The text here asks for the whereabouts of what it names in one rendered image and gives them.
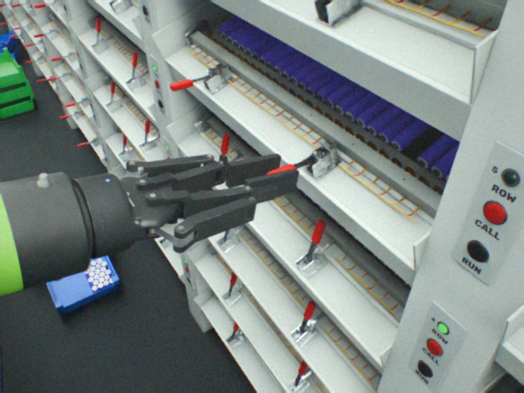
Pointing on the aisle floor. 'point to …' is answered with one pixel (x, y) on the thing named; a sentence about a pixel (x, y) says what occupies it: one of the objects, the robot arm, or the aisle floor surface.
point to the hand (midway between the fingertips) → (263, 178)
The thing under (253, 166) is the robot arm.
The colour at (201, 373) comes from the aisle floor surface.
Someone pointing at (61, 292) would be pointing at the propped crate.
